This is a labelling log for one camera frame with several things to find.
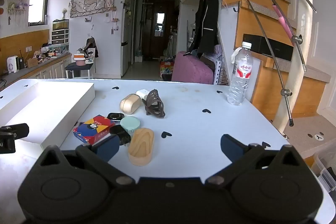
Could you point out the red and blue card box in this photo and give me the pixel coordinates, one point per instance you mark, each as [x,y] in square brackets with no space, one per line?
[94,127]

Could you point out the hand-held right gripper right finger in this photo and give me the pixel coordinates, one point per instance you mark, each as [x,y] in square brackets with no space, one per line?
[232,148]

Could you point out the pink lunch box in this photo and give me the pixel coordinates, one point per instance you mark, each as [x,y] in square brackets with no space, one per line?
[79,60]

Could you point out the white rectangular tray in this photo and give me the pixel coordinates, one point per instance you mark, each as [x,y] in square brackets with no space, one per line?
[47,108]

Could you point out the patterned wall cloth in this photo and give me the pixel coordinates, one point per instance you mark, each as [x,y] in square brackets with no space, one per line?
[92,3]

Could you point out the brown hair claw clip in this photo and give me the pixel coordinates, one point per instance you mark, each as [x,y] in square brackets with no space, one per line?
[155,104]

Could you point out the white stool with blue top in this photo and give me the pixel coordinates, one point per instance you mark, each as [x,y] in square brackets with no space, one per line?
[78,67]

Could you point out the clear plastic water bottle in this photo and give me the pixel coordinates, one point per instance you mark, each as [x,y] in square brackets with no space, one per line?
[240,77]

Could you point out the beige oval case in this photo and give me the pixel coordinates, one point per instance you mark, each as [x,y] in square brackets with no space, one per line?
[130,103]

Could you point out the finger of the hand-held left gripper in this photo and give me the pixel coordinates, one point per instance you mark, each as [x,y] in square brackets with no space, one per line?
[18,130]

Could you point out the oval wooden block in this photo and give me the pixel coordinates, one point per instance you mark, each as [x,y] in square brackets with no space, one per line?
[141,145]

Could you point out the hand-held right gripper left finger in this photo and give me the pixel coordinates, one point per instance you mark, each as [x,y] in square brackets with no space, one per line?
[107,148]

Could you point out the colourful box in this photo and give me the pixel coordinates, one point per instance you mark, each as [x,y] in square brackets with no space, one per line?
[166,69]

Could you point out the white cloth strip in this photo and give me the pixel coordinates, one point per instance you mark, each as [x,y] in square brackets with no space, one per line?
[235,54]

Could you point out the white charger plug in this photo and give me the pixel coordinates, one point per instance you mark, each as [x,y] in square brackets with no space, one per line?
[141,94]

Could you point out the clear plastic storage bin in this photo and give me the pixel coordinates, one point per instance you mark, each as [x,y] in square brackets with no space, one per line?
[324,163]

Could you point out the small cardboard box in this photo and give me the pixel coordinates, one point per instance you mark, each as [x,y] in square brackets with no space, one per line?
[32,63]

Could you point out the kitchen counter with cabinets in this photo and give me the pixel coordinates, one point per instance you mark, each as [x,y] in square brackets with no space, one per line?
[50,69]

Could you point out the dark wooden door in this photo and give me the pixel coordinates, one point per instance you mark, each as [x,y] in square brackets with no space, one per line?
[152,29]

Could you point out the window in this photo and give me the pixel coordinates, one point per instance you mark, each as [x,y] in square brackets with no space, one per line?
[36,6]

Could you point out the black charger plug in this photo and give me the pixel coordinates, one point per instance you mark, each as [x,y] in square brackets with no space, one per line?
[119,132]

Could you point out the small white heater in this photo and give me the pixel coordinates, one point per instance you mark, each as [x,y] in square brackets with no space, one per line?
[12,65]

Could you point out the wooden staircase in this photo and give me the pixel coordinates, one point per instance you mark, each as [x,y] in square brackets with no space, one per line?
[262,16]

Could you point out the white wall rack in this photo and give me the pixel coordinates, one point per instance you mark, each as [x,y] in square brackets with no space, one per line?
[16,10]

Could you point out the black hanging jacket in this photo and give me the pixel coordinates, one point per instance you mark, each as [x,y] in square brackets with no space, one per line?
[207,19]

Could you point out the glass fish tank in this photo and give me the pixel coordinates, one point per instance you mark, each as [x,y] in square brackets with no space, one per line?
[61,25]

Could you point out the white perforated shelf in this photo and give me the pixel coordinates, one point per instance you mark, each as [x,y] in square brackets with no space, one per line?
[219,69]

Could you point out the pink sofa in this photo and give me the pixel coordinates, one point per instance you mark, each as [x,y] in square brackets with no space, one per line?
[191,69]

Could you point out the white pole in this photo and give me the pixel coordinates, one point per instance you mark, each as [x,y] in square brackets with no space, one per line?
[302,29]

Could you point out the grey drawer organizer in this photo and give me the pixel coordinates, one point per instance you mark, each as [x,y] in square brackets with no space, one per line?
[60,37]

